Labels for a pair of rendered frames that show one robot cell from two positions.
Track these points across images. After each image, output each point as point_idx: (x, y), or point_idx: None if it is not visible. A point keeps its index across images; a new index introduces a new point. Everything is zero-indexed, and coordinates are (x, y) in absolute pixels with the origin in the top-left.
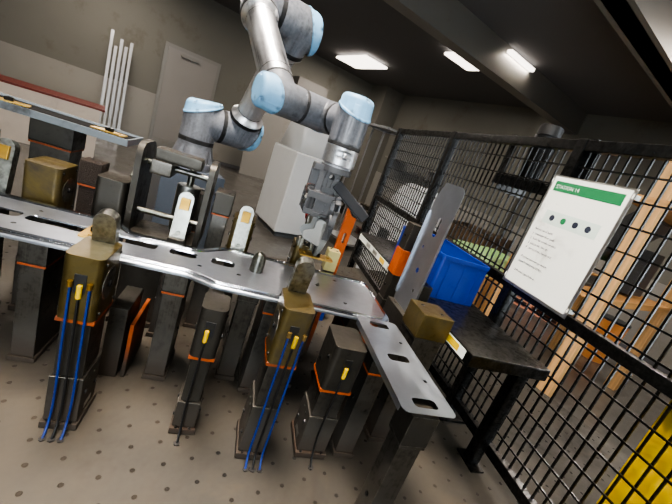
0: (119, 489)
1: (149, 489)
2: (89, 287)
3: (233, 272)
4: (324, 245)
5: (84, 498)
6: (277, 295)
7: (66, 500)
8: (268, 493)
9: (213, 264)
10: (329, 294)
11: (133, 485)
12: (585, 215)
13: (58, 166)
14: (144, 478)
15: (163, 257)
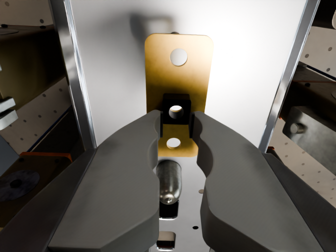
0: (278, 137)
1: (283, 124)
2: None
3: (197, 197)
4: (239, 134)
5: (280, 149)
6: (260, 141)
7: (279, 155)
8: (310, 46)
9: (181, 216)
10: (225, 8)
11: (278, 131)
12: None
13: None
14: (274, 127)
15: (191, 251)
